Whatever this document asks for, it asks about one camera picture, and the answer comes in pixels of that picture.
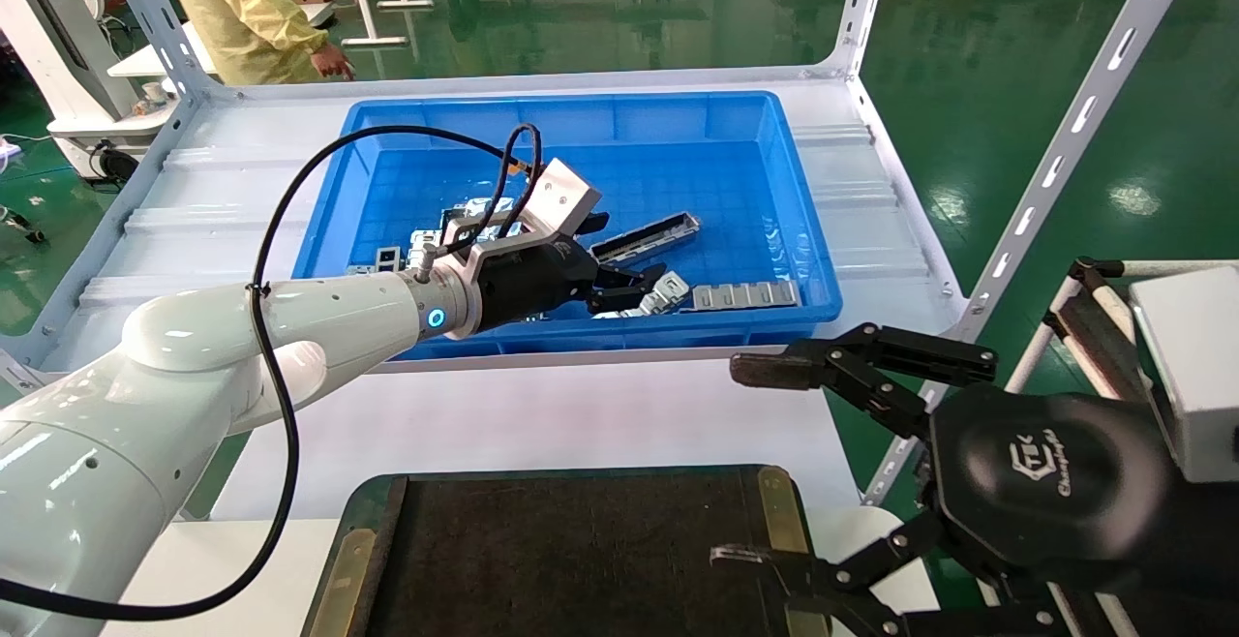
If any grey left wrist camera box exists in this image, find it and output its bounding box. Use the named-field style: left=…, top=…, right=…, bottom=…
left=521, top=158, right=603, bottom=244

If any white work table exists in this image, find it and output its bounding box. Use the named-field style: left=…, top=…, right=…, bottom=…
left=108, top=0, right=336, bottom=78

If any person in yellow coat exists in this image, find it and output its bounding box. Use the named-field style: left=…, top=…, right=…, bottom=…
left=148, top=0, right=356, bottom=87

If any long grey metal channel part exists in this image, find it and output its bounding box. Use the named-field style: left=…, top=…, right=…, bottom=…
left=590, top=212, right=701, bottom=266

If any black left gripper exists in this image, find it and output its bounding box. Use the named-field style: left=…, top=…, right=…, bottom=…
left=474, top=213, right=670, bottom=331

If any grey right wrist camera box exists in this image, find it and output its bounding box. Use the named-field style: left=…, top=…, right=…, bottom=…
left=1130, top=266, right=1239, bottom=484

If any white metal shelf rack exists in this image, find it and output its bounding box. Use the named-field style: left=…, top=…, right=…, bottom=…
left=0, top=0, right=1213, bottom=508

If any grey ribbed metal strip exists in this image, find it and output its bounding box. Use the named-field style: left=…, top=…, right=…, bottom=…
left=691, top=280, right=801, bottom=314

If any white machine stand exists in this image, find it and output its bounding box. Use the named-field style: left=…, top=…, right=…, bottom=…
left=0, top=0, right=185, bottom=183

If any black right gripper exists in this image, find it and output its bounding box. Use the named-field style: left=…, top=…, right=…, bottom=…
left=710, top=323, right=1176, bottom=637

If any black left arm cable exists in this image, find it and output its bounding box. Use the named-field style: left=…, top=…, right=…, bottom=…
left=0, top=122, right=544, bottom=622

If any white tube cart frame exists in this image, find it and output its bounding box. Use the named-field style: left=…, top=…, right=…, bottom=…
left=1007, top=259, right=1239, bottom=637

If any black container tray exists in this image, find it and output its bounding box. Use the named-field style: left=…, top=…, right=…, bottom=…
left=300, top=465, right=830, bottom=637

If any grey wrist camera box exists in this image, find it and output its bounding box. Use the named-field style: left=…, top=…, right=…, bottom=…
left=521, top=158, right=603, bottom=244
left=1130, top=266, right=1239, bottom=484

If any silver foil bag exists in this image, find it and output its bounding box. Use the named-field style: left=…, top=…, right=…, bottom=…
left=455, top=197, right=529, bottom=241

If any blue plastic bin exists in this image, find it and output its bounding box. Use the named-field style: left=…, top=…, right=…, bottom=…
left=290, top=90, right=843, bottom=363

